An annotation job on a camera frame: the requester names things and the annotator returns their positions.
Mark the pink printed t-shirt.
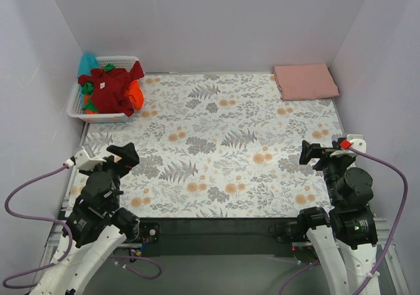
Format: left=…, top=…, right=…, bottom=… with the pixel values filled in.
left=273, top=64, right=339, bottom=101

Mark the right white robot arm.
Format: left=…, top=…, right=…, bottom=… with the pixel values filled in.
left=297, top=138, right=381, bottom=294

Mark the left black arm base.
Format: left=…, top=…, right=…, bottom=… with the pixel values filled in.
left=117, top=221, right=161, bottom=257

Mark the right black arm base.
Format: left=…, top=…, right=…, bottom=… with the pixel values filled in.
left=268, top=220, right=318, bottom=263

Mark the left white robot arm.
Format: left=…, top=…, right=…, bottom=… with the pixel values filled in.
left=31, top=143, right=140, bottom=294

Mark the orange t-shirt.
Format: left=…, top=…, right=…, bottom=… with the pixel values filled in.
left=81, top=79, right=144, bottom=114

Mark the dark red t-shirt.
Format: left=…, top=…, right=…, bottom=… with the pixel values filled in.
left=78, top=61, right=144, bottom=116

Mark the white plastic laundry basket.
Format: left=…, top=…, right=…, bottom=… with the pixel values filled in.
left=67, top=56, right=138, bottom=124

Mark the floral table mat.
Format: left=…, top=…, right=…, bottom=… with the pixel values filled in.
left=84, top=74, right=343, bottom=217

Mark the teal t-shirt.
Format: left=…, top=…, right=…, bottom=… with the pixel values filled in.
left=77, top=53, right=100, bottom=77

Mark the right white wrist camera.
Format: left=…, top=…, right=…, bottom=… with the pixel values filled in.
left=330, top=134, right=367, bottom=157

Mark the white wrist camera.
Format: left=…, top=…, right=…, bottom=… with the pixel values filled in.
left=63, top=146, right=106, bottom=171
left=330, top=134, right=367, bottom=157

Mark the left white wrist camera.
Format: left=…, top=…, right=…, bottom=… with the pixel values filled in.
left=63, top=146, right=106, bottom=171

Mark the aluminium frame rail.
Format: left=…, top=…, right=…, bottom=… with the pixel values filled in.
left=45, top=219, right=394, bottom=250

